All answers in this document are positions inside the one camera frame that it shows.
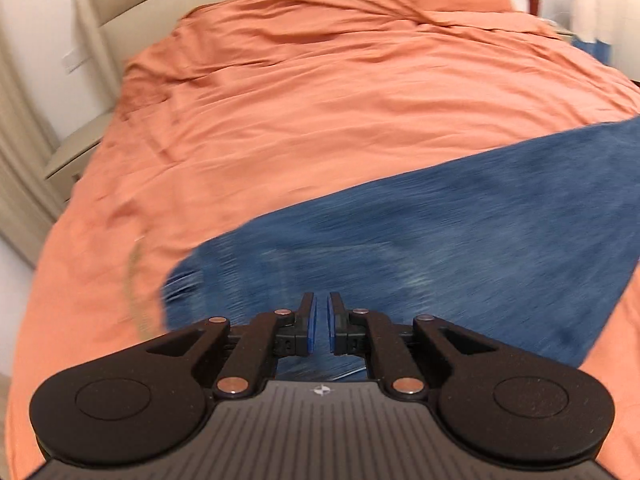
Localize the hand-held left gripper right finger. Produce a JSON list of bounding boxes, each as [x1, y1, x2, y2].
[[327, 291, 496, 401]]

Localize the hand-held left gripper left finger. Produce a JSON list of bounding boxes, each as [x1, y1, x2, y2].
[[145, 292, 318, 401]]

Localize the blue denim pants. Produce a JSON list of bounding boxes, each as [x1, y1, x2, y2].
[[160, 115, 640, 385]]

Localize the orange duvet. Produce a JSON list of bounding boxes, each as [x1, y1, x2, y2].
[[7, 0, 640, 467]]

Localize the beige nightstand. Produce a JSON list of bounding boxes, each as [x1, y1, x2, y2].
[[44, 110, 117, 192]]

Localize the beige curtain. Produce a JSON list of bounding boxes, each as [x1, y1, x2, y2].
[[0, 25, 68, 267]]

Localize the beige padded headboard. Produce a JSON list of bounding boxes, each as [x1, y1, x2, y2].
[[74, 0, 373, 93]]

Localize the white blurred object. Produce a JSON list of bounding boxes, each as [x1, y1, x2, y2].
[[566, 0, 617, 67]]

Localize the white wall socket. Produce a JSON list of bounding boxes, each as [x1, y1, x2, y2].
[[62, 47, 85, 74]]

